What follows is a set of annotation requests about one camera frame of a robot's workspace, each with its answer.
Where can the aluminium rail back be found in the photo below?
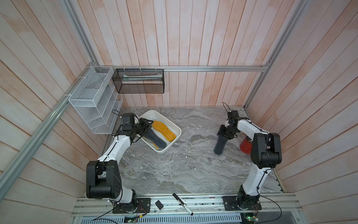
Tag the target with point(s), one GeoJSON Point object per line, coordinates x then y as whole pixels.
{"type": "Point", "coordinates": [201, 68]}

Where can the black marker pen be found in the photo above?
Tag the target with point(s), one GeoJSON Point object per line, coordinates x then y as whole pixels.
{"type": "Point", "coordinates": [183, 204]}

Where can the black mesh basket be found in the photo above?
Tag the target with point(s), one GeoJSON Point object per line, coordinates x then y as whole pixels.
{"type": "Point", "coordinates": [139, 81]}

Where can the white plastic storage box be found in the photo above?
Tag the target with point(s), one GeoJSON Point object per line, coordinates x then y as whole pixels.
{"type": "Point", "coordinates": [154, 115]}

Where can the small black box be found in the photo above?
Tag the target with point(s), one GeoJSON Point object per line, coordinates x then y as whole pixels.
{"type": "Point", "coordinates": [159, 205]}

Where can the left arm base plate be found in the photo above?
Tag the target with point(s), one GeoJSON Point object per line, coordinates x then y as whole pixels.
{"type": "Point", "coordinates": [138, 205]}

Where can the aluminium rail left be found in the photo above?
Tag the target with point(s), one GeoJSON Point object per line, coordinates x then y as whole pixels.
{"type": "Point", "coordinates": [29, 149]}

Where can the dark grey insole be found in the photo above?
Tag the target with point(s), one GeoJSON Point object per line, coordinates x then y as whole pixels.
{"type": "Point", "coordinates": [220, 145]}
{"type": "Point", "coordinates": [150, 134]}

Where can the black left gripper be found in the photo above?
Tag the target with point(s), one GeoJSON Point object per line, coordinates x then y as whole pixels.
{"type": "Point", "coordinates": [147, 125]}

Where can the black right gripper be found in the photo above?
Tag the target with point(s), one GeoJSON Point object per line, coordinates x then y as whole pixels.
{"type": "Point", "coordinates": [221, 131]}

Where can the white wire mesh shelf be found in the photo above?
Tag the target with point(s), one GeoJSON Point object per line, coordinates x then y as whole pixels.
{"type": "Point", "coordinates": [96, 101]}

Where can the yellow insole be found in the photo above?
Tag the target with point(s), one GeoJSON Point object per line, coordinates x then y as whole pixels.
{"type": "Point", "coordinates": [164, 131]}
{"type": "Point", "coordinates": [152, 143]}

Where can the red pencil cup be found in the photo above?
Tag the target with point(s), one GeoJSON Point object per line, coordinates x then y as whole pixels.
{"type": "Point", "coordinates": [246, 145]}

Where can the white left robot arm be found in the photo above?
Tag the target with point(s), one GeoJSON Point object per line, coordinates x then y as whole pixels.
{"type": "Point", "coordinates": [103, 178]}

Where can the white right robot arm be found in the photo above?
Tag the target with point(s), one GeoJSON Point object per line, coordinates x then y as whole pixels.
{"type": "Point", "coordinates": [265, 153]}

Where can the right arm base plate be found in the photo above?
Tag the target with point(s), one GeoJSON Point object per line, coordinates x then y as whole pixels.
{"type": "Point", "coordinates": [241, 203]}

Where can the aluminium rail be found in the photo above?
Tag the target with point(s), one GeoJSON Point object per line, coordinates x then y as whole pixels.
{"type": "Point", "coordinates": [201, 68]}
{"type": "Point", "coordinates": [29, 149]}

